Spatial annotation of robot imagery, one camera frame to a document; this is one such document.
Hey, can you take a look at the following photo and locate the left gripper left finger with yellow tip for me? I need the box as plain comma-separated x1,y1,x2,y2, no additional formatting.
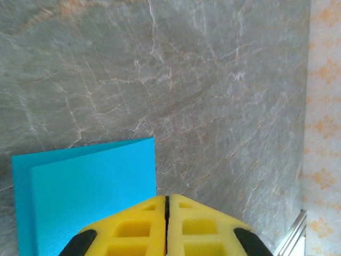
58,196,167,256

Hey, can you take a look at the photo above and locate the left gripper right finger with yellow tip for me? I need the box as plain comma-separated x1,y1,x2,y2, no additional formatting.
165,194,275,256

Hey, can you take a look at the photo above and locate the blue paper sheet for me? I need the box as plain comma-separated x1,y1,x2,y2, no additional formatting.
11,137,158,256

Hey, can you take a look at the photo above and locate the aluminium table side rail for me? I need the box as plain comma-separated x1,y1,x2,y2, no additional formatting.
274,209,307,256

